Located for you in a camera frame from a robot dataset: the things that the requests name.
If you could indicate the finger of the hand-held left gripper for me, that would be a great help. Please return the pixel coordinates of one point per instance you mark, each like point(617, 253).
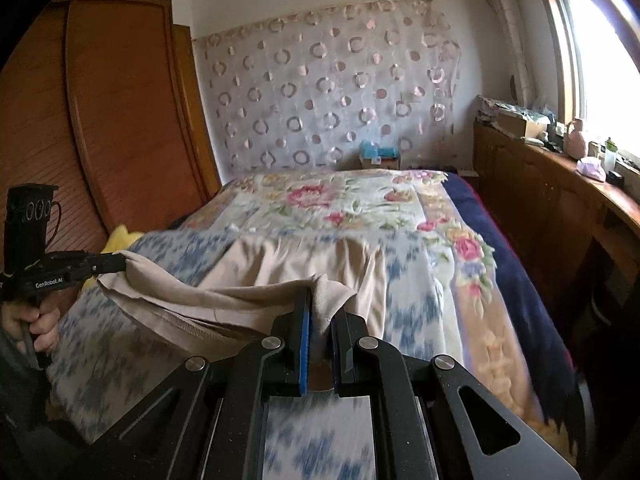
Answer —
point(107, 262)

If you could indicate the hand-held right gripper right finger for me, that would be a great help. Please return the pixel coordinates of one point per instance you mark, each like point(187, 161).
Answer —
point(345, 355)

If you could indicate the long wooden cabinet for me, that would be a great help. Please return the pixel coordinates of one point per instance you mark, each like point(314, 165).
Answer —
point(540, 200)

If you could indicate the pink pouch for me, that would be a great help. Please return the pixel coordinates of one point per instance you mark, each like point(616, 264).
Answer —
point(591, 169)

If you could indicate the blue floral bed sheet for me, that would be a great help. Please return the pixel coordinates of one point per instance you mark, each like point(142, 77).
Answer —
point(100, 360)

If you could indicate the yellow cloth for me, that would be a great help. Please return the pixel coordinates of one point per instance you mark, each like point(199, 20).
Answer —
point(120, 240)

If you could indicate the navy blue blanket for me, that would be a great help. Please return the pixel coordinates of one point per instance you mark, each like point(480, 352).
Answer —
point(510, 260)

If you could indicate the window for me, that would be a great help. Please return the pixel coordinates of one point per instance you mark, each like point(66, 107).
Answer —
point(595, 60)

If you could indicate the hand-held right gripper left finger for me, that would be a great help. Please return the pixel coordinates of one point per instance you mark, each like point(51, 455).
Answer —
point(306, 350)

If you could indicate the pink floral blanket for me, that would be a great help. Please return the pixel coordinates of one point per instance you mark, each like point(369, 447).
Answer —
point(350, 200)

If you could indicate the green-capped bottle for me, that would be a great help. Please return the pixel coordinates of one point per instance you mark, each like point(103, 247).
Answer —
point(610, 157)

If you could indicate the cardboard box with clutter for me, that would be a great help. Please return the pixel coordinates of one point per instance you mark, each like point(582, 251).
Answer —
point(520, 125)

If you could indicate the beige printed t-shirt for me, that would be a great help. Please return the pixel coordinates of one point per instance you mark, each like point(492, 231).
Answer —
point(280, 270)

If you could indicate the small cardboard box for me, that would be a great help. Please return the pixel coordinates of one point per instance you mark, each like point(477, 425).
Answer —
point(382, 162)

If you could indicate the white patterned window curtain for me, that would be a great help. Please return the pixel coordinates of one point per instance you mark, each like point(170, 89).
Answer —
point(505, 25)

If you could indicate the pile of folded cloths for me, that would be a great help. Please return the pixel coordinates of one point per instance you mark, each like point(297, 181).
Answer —
point(489, 109)

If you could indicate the person's dark clothing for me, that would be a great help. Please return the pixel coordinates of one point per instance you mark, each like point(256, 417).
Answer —
point(35, 420)

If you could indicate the brown wooden wardrobe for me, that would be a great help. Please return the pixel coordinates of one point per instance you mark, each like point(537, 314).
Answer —
point(115, 135)

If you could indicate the circle-patterned sheer curtain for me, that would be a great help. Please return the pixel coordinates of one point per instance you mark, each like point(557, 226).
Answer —
point(325, 90)

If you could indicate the person's left hand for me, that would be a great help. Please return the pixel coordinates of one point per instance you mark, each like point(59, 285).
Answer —
point(42, 327)

